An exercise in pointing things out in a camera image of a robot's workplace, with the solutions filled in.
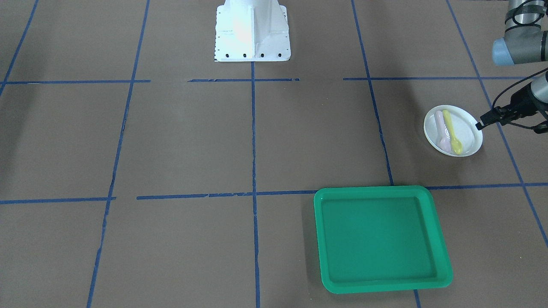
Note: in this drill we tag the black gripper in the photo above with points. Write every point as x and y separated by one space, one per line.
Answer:
521 102

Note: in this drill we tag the white round plate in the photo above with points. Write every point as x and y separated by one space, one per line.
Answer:
464 124

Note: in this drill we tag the yellow plastic spoon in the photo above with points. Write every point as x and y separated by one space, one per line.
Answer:
455 144

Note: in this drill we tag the pink plastic spoon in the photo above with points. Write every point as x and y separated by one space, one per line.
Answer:
443 139

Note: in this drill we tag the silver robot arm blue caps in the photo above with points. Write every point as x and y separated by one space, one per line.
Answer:
524 42

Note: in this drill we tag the green plastic tray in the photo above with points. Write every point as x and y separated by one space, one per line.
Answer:
380 239

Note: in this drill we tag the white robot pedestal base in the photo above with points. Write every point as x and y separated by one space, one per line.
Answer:
252 30

